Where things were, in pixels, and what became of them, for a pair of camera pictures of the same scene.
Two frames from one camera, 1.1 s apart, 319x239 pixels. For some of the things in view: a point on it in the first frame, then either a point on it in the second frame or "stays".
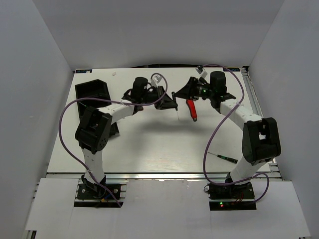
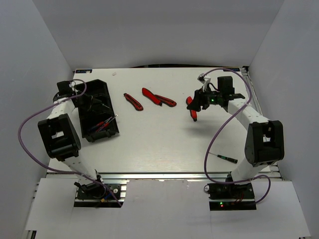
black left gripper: (165, 102) to (90, 102)
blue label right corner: (232, 69) stays
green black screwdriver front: (226, 158) stays
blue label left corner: (82, 71) stays
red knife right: (191, 105) stays
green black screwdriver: (174, 97) to (102, 104)
